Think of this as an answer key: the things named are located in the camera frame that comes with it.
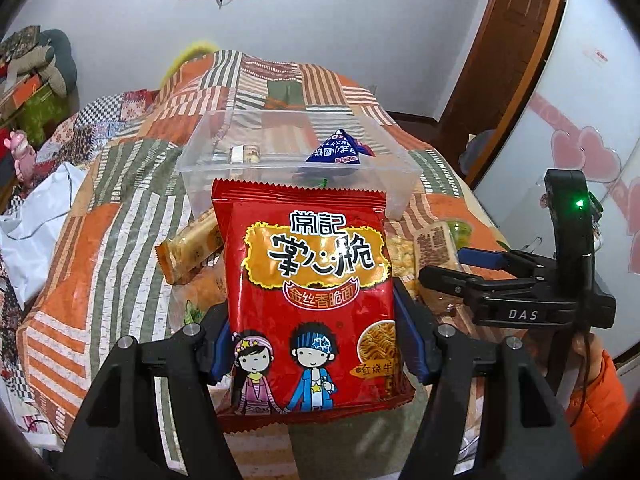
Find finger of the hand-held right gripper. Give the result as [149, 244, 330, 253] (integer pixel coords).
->
[457, 247, 537, 281]
[418, 265, 483, 311]

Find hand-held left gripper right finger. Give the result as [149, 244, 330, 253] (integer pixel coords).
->
[392, 277, 587, 480]

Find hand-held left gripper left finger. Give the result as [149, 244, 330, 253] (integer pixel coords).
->
[59, 302, 242, 480]

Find clear snack packet green top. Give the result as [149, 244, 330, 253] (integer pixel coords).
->
[414, 219, 475, 313]

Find yellow puffed snack packet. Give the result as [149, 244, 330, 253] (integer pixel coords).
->
[389, 232, 419, 297]

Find orange crisps packet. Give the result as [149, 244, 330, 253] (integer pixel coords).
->
[172, 260, 231, 328]

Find red noodle snack packet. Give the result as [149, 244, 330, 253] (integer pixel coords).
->
[210, 177, 417, 433]

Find orange snack bar packet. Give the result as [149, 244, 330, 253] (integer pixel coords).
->
[155, 210, 224, 286]

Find blue triangular snack packet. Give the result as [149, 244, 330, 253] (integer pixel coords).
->
[304, 129, 376, 182]

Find small cream snack packet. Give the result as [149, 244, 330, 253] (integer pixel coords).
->
[212, 144, 263, 165]

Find clear plastic container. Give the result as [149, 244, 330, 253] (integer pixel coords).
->
[172, 110, 423, 222]

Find person's right forearm orange sleeve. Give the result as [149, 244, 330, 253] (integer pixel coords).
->
[567, 350, 630, 443]

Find person's right hand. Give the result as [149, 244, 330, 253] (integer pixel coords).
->
[521, 330, 603, 396]

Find grey blue bin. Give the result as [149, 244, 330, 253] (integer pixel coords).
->
[459, 129, 497, 182]

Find white wardrobe pink hearts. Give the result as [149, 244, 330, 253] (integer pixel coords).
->
[472, 0, 640, 376]

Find striped patchwork blanket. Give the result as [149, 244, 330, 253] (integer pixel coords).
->
[10, 50, 507, 480]

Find brown wooden door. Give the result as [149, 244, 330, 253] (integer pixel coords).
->
[439, 0, 573, 173]

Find white plastic bag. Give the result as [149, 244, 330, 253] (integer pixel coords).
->
[0, 162, 89, 307]

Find checkered patchwork quilt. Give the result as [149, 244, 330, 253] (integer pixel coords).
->
[35, 89, 162, 163]

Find pink toy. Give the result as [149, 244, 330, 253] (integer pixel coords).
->
[4, 130, 37, 181]

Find green cardboard box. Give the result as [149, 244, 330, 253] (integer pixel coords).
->
[20, 82, 69, 145]

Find yellow hoop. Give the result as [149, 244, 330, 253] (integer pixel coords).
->
[159, 40, 221, 88]

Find orange cardboard box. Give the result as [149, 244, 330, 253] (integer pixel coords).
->
[0, 74, 45, 117]

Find patterned fabric plush toy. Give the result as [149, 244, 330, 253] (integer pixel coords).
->
[0, 25, 68, 97]

